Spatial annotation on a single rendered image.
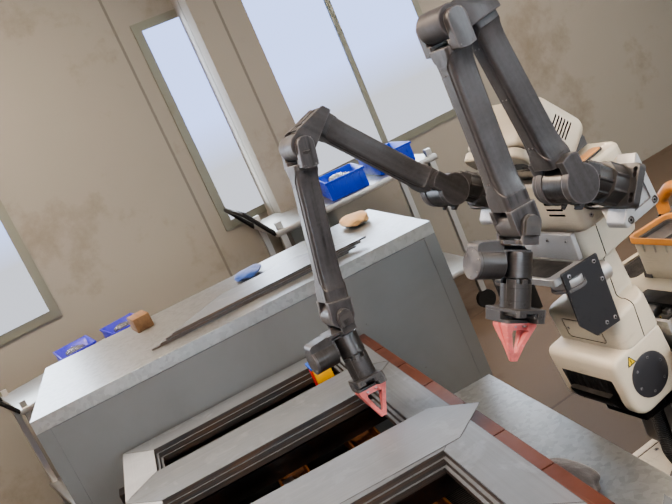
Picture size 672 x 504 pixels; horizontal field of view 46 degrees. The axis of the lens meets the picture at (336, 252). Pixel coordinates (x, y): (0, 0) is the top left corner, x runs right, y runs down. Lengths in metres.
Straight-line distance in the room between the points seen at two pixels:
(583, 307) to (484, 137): 0.47
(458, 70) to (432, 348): 1.31
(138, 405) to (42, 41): 2.70
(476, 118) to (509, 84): 0.09
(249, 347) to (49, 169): 2.43
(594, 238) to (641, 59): 4.77
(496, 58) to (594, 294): 0.56
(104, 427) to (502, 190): 1.41
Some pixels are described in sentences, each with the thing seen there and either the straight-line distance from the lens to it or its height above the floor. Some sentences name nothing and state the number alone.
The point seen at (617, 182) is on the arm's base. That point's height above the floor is 1.20.
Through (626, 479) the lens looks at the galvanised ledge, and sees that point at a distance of 1.66.
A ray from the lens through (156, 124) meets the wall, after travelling 4.65.
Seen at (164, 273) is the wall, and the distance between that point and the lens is 4.64.
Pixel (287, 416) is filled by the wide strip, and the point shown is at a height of 0.85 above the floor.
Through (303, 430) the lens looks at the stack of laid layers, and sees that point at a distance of 1.96.
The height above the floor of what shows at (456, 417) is 0.86.
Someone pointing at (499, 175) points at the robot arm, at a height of 1.32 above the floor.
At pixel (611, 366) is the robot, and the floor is 0.79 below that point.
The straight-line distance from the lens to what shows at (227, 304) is 2.44.
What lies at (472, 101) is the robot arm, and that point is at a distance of 1.41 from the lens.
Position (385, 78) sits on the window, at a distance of 5.15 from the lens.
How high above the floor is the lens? 1.62
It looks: 13 degrees down
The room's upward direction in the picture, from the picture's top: 24 degrees counter-clockwise
